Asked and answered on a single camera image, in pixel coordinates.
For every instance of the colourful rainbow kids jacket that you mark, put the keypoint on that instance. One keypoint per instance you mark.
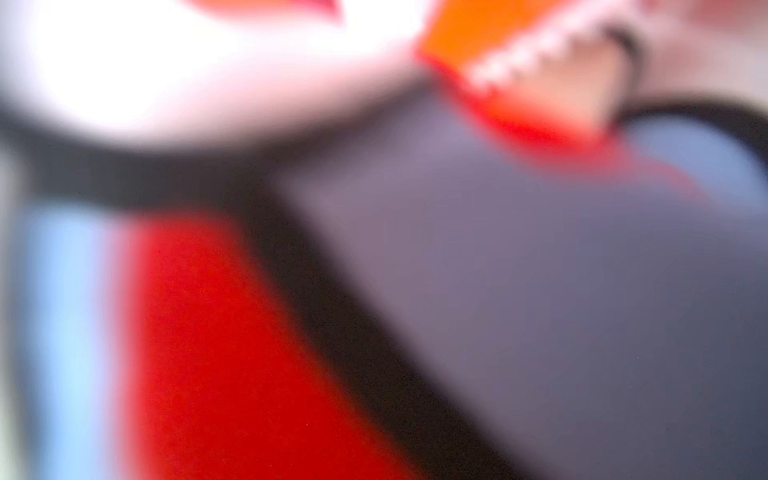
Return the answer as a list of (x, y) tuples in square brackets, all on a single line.
[(389, 239)]

